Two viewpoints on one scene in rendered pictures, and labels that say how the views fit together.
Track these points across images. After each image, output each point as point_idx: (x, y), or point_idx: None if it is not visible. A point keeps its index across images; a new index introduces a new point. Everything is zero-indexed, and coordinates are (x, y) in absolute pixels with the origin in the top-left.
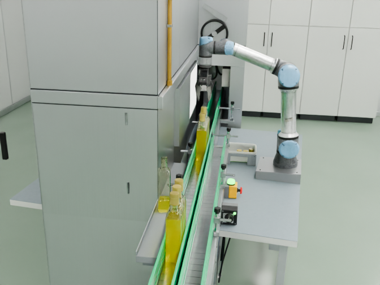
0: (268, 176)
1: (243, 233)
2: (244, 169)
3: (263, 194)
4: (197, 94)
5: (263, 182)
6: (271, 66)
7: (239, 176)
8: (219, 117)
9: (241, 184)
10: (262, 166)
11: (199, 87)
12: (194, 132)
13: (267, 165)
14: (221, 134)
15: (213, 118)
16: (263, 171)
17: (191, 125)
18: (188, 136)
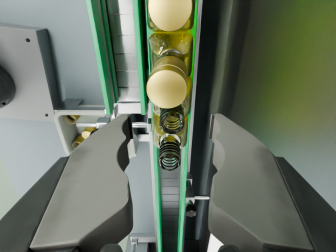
0: (8, 25)
1: None
2: (83, 78)
3: None
4: (253, 140)
5: (22, 6)
6: None
7: (84, 35)
8: (157, 242)
9: None
10: (31, 63)
11: (249, 221)
12: (197, 214)
13: (22, 72)
14: (153, 213)
15: (166, 239)
16: (16, 28)
17: (206, 222)
18: (210, 184)
